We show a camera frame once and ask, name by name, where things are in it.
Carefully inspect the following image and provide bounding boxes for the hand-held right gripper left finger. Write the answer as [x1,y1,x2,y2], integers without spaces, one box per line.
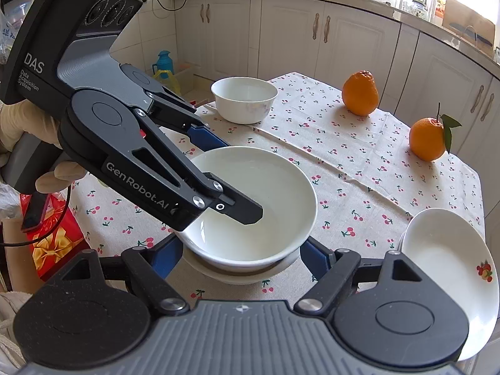
[58,234,188,315]

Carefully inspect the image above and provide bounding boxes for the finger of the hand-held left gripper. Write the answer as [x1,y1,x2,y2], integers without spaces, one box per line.
[119,63,232,154]
[133,109,264,227]

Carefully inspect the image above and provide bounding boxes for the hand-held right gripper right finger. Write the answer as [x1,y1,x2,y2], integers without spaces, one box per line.
[295,237,424,315]

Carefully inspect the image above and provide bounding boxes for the white ceramic bowl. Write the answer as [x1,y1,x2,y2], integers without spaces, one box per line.
[211,77,279,123]
[174,146,317,274]
[183,238,302,286]

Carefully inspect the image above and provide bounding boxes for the person's left hand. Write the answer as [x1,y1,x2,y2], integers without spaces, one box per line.
[0,99,87,195]

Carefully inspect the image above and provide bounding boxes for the clear plastic bag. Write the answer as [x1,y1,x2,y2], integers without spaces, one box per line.
[0,0,40,63]

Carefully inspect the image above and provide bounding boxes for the yellow plastic bag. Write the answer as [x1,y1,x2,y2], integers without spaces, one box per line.
[152,68,182,95]

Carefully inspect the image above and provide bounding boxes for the blue thermos jug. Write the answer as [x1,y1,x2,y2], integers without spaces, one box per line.
[156,50,173,81]

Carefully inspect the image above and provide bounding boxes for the cherry print tablecloth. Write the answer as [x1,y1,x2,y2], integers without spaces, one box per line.
[68,71,491,309]

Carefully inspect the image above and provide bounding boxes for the red gift bag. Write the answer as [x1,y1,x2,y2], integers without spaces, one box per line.
[19,191,90,282]

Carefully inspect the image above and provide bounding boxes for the white kitchen base cabinets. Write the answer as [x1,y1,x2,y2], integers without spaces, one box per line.
[172,0,500,157]

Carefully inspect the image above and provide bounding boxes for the bumpy orange without leaf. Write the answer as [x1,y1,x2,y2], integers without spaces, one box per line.
[342,70,380,117]

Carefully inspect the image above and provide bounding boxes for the orange with green leaf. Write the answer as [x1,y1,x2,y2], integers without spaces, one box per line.
[409,102,463,162]

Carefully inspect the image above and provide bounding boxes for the person's white fleece clothing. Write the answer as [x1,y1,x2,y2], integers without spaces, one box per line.
[0,289,43,375]

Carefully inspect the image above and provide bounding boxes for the wooden cutting board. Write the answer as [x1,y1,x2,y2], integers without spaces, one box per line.
[443,0,497,48]

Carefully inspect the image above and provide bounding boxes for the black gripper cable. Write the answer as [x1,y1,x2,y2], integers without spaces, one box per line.
[0,185,73,248]

